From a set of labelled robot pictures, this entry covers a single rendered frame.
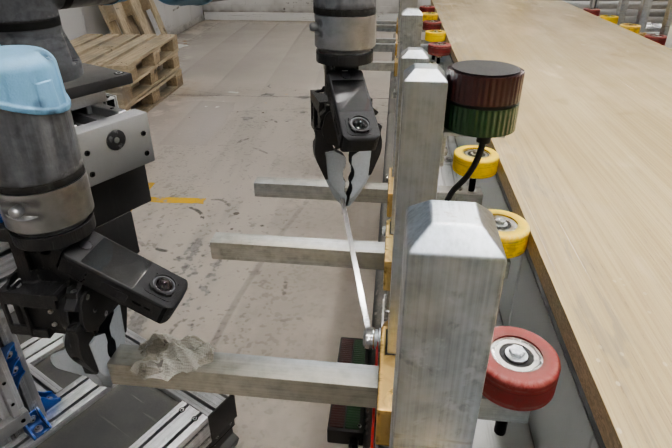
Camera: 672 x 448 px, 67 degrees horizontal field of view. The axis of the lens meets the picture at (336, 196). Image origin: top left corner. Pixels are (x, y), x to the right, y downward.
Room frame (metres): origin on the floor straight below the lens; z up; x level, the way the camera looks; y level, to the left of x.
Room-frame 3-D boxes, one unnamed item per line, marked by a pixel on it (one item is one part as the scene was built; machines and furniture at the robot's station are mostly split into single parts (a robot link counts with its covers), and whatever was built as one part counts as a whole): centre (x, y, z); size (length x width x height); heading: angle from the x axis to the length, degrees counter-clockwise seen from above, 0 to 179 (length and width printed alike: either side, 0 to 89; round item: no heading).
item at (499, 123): (0.41, -0.12, 1.13); 0.06 x 0.06 x 0.02
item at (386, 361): (0.39, -0.07, 0.85); 0.13 x 0.06 x 0.05; 174
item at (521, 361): (0.36, -0.17, 0.85); 0.08 x 0.08 x 0.11
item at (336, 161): (0.65, 0.01, 0.97); 0.06 x 0.03 x 0.09; 14
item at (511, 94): (0.41, -0.12, 1.16); 0.06 x 0.06 x 0.02
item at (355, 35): (0.65, -0.01, 1.15); 0.08 x 0.08 x 0.05
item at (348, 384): (0.39, 0.02, 0.84); 0.43 x 0.03 x 0.04; 84
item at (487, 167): (0.86, -0.25, 0.85); 0.08 x 0.08 x 0.11
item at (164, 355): (0.40, 0.17, 0.87); 0.09 x 0.07 x 0.02; 84
